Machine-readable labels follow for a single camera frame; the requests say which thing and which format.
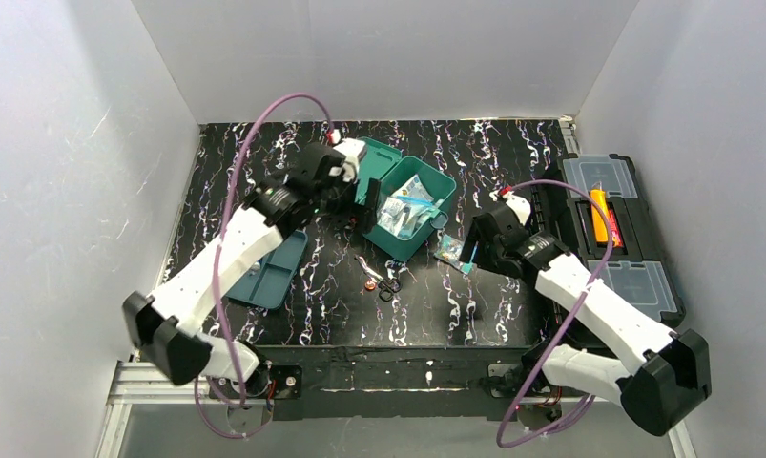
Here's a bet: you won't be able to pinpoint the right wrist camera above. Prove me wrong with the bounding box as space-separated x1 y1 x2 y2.
499 191 532 225

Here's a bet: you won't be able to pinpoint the aluminium frame rail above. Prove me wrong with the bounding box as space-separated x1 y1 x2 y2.
95 363 235 457

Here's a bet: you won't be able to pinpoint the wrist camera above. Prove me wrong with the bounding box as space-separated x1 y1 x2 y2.
333 138 367 183
499 191 532 225

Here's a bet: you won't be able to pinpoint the small scissors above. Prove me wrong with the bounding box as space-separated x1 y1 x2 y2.
354 255 402 302

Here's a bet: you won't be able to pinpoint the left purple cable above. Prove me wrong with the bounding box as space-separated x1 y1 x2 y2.
193 93 337 441

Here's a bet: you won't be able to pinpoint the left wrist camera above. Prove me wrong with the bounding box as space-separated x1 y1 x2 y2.
333 138 367 183

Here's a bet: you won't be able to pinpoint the teal bandage packet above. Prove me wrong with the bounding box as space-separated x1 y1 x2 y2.
433 234 473 275

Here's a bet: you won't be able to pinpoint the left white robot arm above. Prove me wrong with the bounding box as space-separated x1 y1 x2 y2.
122 138 367 385

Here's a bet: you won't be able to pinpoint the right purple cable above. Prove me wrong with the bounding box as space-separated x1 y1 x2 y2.
496 179 614 448

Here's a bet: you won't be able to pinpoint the purple cable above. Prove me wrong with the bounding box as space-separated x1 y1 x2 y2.
496 179 614 448
193 93 337 441

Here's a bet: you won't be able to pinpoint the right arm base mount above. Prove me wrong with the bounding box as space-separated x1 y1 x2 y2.
467 340 585 399

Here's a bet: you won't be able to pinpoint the teal medicine box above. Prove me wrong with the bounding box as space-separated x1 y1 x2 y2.
355 137 456 261

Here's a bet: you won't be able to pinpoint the teal insert tray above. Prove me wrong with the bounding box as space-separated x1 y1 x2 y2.
225 230 308 310

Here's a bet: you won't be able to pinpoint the blue white pouch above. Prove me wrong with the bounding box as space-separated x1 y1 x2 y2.
392 175 434 205

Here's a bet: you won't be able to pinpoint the black tool box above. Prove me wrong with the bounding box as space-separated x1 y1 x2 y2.
529 154 686 328

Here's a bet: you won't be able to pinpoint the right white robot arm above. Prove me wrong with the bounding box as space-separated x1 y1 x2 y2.
461 203 712 436

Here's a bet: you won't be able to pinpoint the clear bag of packets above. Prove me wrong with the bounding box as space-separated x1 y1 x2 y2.
377 196 439 240

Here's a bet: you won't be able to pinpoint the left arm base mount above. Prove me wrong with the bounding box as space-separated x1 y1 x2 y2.
201 364 303 403

